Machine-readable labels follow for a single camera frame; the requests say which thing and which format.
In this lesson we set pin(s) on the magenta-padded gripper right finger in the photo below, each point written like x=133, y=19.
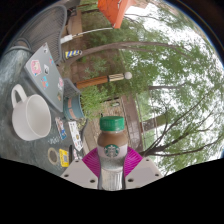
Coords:
x=144, y=173

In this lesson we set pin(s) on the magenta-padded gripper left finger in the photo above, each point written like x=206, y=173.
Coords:
x=78, y=174

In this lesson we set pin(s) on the coffee drink bottle green cap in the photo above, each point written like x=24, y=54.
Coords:
x=111, y=143

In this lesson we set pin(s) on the black laptop with stickers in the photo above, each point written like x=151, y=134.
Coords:
x=75, y=154

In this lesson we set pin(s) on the yellow square sticker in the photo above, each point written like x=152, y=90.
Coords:
x=64, y=157

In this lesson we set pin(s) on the white printed sticker sheet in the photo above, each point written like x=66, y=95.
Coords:
x=75, y=135

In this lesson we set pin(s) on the blue rectangular sticker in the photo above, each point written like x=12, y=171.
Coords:
x=61, y=128

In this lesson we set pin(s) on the tall forked green tree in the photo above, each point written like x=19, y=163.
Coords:
x=180, y=136

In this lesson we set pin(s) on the green plant in blue pot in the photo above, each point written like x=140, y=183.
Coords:
x=72, y=107

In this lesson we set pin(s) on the white ceramic mug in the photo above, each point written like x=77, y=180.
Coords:
x=31, y=116

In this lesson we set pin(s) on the grey laptop with stickers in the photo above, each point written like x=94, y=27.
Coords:
x=45, y=76

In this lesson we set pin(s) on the blue yellow striped cone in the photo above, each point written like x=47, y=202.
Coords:
x=73, y=54

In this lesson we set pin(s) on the leaning thin-trunk green tree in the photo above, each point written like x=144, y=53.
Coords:
x=133, y=46

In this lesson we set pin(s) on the grey metal mesh chair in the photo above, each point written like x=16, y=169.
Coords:
x=43, y=28

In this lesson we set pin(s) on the orange canopy with white pole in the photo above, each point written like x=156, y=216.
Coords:
x=115, y=10

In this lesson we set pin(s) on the wooden lamp post white globe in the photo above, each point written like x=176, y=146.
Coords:
x=95, y=81

